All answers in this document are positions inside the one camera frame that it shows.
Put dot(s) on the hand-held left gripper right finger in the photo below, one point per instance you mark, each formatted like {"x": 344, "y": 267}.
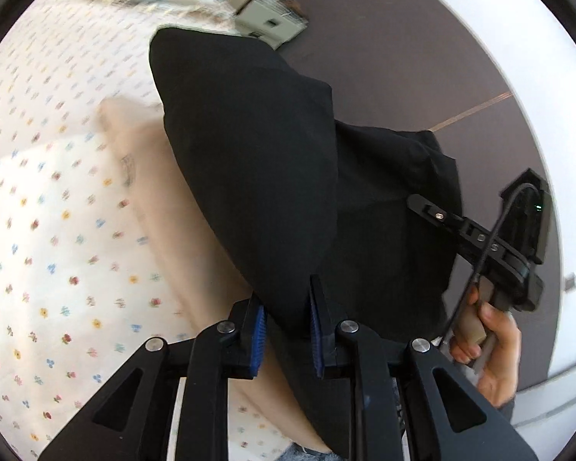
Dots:
{"x": 317, "y": 341}

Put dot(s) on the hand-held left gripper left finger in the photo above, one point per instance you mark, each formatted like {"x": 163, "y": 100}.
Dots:
{"x": 258, "y": 341}

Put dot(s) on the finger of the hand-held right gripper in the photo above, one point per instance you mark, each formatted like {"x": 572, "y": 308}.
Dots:
{"x": 465, "y": 233}

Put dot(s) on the black jacket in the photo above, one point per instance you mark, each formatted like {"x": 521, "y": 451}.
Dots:
{"x": 249, "y": 153}

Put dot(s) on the person's right forearm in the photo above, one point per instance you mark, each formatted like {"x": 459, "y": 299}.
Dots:
{"x": 508, "y": 408}

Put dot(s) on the person's right hand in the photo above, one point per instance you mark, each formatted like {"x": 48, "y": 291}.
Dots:
{"x": 497, "y": 350}

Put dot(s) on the beige cloth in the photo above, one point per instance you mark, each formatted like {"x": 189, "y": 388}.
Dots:
{"x": 173, "y": 211}

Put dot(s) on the white floral bed sheet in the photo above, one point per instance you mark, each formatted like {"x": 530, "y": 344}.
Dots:
{"x": 53, "y": 249}

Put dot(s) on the grey cardboard box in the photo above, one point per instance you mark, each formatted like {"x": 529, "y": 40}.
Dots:
{"x": 269, "y": 24}

